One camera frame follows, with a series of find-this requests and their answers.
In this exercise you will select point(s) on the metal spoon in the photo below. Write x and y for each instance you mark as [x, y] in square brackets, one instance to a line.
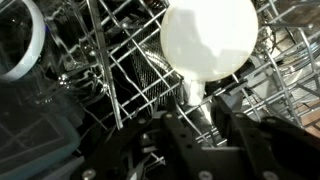
[106, 76]

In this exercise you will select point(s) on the white ceramic mug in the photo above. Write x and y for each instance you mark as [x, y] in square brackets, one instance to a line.
[206, 40]

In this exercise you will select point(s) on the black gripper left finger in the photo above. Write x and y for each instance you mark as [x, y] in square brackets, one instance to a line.
[173, 140]

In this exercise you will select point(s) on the clear round glass lid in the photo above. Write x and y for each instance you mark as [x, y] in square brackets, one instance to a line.
[296, 76]

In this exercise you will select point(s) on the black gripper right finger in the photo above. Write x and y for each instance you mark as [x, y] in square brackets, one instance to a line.
[266, 143]

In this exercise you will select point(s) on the glass container with teal rim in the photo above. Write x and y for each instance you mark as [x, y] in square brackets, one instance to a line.
[71, 143]

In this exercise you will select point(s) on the clear drinking glass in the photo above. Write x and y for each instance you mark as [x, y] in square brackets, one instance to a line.
[66, 40]

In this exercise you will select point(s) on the glass bowl with white rim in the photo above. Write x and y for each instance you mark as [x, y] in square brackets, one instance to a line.
[37, 43]

